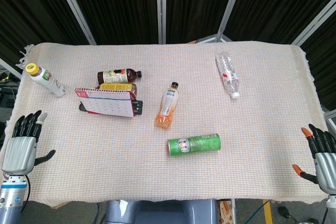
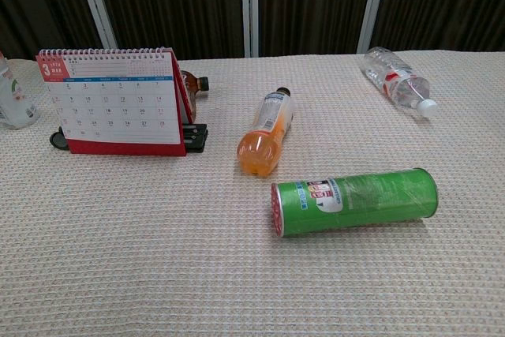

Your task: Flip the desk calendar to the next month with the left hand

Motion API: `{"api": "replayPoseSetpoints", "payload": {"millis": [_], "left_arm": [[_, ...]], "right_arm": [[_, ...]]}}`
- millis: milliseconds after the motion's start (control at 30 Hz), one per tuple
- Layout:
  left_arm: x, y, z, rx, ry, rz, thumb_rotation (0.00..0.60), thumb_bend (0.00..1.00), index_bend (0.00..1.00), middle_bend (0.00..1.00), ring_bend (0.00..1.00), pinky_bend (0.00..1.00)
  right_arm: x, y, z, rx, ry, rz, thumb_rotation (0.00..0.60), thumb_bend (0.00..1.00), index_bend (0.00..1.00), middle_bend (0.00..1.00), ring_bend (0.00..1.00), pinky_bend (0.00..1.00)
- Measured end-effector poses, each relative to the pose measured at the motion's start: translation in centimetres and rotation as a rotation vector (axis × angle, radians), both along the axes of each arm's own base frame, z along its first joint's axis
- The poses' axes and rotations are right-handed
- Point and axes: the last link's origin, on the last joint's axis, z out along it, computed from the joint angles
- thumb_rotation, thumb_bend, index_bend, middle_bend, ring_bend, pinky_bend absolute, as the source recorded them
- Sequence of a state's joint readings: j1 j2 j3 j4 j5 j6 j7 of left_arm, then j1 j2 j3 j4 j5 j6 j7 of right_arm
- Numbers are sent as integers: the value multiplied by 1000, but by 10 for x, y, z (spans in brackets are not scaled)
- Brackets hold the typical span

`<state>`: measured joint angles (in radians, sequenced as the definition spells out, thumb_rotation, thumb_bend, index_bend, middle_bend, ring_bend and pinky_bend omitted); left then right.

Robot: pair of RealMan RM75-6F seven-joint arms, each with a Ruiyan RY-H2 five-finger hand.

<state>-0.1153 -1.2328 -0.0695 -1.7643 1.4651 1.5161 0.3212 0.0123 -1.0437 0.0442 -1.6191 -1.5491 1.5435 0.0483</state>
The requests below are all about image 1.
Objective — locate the beige woven tablecloth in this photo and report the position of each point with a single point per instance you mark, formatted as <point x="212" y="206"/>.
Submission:
<point x="168" y="176"/>

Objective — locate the dark partition panel white frame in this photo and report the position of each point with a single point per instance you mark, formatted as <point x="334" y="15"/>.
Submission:
<point x="278" y="3"/>
<point x="115" y="6"/>
<point x="325" y="58"/>
<point x="194" y="6"/>
<point x="29" y="9"/>

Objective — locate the grey robot torso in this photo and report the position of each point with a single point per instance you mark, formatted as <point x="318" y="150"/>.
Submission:
<point x="162" y="212"/>

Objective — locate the green chip can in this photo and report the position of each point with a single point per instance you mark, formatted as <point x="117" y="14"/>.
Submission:
<point x="195" y="144"/>

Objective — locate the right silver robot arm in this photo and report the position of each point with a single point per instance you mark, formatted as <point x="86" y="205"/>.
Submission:
<point x="331" y="208"/>

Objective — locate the clear water bottle white cap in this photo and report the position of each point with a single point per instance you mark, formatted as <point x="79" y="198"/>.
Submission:
<point x="228" y="73"/>

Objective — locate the orange printed cardboard box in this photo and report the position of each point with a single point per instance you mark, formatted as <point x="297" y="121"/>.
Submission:
<point x="225" y="212"/>

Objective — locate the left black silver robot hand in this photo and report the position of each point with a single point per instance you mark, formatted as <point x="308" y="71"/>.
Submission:
<point x="19" y="153"/>

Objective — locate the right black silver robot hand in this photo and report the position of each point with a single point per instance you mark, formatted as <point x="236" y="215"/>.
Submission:
<point x="325" y="166"/>

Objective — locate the black flat holder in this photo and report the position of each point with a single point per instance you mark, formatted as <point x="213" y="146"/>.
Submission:
<point x="138" y="107"/>

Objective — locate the orange drink bottle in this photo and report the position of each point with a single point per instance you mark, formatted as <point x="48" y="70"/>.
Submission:
<point x="168" y="106"/>

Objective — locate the yellow post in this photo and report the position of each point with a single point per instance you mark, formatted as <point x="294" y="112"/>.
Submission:
<point x="267" y="212"/>

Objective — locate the spiral desk calendar red base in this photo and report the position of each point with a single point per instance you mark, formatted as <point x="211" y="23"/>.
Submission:
<point x="107" y="104"/>

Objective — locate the dark tea bottle black cap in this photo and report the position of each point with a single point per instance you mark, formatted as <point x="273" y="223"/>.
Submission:
<point x="115" y="76"/>

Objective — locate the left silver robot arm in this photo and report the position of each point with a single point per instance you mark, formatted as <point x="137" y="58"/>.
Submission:
<point x="11" y="200"/>

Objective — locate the dark bottle yellow label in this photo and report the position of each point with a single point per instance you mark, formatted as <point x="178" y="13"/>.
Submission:
<point x="115" y="86"/>

